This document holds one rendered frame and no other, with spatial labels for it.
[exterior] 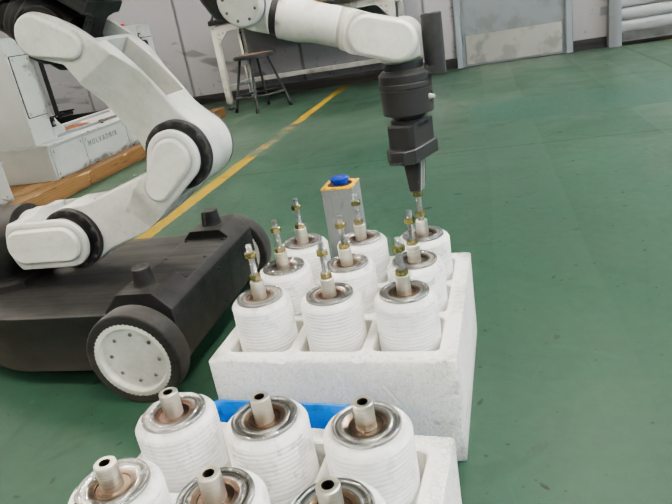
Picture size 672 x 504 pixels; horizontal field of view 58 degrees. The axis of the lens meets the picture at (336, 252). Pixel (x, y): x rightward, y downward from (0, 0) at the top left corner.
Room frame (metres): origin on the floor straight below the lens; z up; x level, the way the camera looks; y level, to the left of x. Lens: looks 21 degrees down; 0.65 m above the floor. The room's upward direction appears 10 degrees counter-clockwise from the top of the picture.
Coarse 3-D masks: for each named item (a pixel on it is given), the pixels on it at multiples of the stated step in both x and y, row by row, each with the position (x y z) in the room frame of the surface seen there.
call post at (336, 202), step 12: (324, 192) 1.25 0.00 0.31; (336, 192) 1.24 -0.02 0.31; (348, 192) 1.23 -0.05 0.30; (360, 192) 1.29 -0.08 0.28; (324, 204) 1.25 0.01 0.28; (336, 204) 1.24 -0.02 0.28; (348, 204) 1.23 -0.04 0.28; (360, 204) 1.27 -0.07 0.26; (348, 216) 1.23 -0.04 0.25; (360, 216) 1.26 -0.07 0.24; (348, 228) 1.23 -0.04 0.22; (336, 240) 1.24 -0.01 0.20; (336, 252) 1.24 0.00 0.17
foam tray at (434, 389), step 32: (448, 288) 0.97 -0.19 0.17; (448, 320) 0.84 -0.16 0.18; (224, 352) 0.86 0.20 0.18; (256, 352) 0.85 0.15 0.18; (288, 352) 0.83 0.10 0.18; (320, 352) 0.81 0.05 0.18; (352, 352) 0.80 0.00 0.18; (384, 352) 0.78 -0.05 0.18; (416, 352) 0.76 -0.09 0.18; (448, 352) 0.75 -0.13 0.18; (224, 384) 0.84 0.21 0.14; (256, 384) 0.82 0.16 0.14; (288, 384) 0.81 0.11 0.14; (320, 384) 0.79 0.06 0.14; (352, 384) 0.77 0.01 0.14; (384, 384) 0.76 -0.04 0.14; (416, 384) 0.74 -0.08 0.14; (448, 384) 0.73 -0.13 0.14; (416, 416) 0.75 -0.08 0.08; (448, 416) 0.73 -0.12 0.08
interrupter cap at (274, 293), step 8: (272, 288) 0.91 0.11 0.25; (280, 288) 0.91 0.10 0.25; (240, 296) 0.90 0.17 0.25; (248, 296) 0.90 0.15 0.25; (272, 296) 0.89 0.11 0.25; (280, 296) 0.88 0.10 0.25; (240, 304) 0.87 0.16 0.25; (248, 304) 0.87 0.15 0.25; (256, 304) 0.87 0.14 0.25; (264, 304) 0.86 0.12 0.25
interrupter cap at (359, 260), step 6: (336, 258) 1.00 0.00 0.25; (354, 258) 0.99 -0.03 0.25; (360, 258) 0.98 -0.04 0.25; (366, 258) 0.97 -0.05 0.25; (330, 264) 0.98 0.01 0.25; (336, 264) 0.97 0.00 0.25; (354, 264) 0.96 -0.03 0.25; (360, 264) 0.95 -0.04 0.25; (366, 264) 0.95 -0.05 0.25; (330, 270) 0.95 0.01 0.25; (336, 270) 0.94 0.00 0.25; (342, 270) 0.94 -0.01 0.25; (348, 270) 0.93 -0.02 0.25; (354, 270) 0.94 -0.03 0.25
